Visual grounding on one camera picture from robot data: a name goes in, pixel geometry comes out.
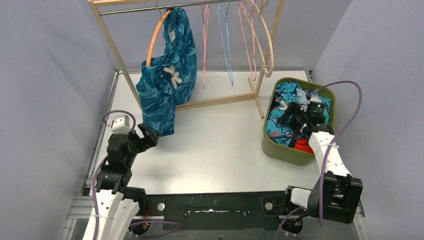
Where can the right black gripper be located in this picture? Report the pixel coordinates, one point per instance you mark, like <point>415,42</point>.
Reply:
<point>295,110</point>

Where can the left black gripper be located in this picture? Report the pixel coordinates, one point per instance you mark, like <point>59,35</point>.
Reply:
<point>143,137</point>

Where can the orange shorts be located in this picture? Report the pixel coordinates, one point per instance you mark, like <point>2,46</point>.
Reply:
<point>302,144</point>

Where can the light blue shark shorts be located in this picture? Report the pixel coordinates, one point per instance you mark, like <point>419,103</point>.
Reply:
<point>321,123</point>

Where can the teal shark print shorts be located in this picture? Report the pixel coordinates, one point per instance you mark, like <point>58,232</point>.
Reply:
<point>170,78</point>

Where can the orange wooden hanger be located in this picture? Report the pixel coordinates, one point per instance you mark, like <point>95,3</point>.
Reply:
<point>154,37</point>

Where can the light blue hanger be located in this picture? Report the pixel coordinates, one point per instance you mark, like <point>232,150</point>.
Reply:
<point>222,16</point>

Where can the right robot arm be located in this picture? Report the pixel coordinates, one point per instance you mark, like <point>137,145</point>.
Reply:
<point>336,194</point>

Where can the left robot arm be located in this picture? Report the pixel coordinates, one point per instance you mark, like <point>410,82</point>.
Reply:
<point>115,203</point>

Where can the green plastic basket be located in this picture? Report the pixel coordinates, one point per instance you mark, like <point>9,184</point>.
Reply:
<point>281,152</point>

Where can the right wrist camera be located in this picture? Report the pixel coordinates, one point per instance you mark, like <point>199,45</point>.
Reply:
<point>316,107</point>

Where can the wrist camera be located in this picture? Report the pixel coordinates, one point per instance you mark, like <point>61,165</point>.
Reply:
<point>121,124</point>
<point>316,107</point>

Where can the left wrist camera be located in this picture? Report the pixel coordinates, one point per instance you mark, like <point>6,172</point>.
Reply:
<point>121,124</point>

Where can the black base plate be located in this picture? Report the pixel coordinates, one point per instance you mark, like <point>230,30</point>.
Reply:
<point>212,211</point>

